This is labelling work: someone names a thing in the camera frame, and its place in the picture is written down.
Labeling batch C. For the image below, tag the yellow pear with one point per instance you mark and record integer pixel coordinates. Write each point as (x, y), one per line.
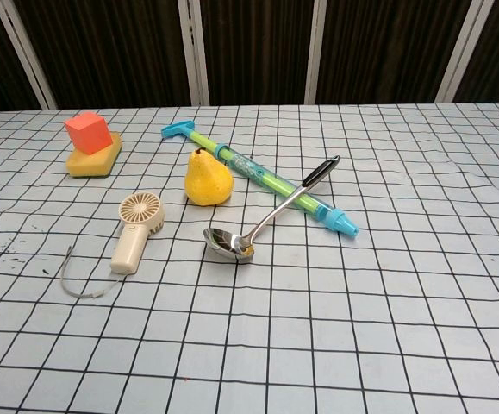
(208, 183)

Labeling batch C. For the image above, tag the white screen frame post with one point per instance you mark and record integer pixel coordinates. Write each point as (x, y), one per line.
(458, 56)
(193, 56)
(316, 56)
(25, 56)

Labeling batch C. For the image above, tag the small cream handheld fan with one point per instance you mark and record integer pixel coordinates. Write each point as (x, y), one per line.
(128, 250)

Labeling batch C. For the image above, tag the white black-grid tablecloth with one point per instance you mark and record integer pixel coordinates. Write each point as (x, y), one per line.
(361, 302)

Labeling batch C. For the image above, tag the blue green toy water pump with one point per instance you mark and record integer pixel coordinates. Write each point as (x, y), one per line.
(275, 181)

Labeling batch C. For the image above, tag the red-orange cube block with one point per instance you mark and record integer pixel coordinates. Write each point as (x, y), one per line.
(87, 133)

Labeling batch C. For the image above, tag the yellow sponge with green base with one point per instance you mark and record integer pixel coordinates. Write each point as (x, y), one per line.
(89, 166)

